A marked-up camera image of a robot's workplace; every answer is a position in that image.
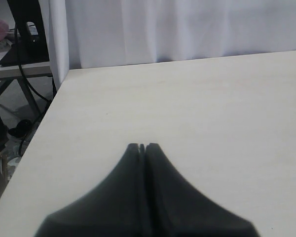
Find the white partition post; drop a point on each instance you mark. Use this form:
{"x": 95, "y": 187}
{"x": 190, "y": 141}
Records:
{"x": 56, "y": 31}

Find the black equipment on side table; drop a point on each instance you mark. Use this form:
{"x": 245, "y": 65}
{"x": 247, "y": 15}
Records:
{"x": 31, "y": 46}

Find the white curtain backdrop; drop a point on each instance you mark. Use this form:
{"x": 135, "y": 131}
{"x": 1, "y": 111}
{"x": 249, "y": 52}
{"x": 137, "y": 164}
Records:
{"x": 123, "y": 32}

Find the grey side table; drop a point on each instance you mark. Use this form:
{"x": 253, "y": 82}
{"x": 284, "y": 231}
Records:
{"x": 8, "y": 74}

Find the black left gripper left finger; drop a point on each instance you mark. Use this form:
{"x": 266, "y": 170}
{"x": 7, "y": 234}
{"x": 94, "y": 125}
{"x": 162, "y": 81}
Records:
{"x": 117, "y": 207}

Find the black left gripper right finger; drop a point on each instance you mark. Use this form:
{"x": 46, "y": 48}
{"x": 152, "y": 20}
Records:
{"x": 178, "y": 209}

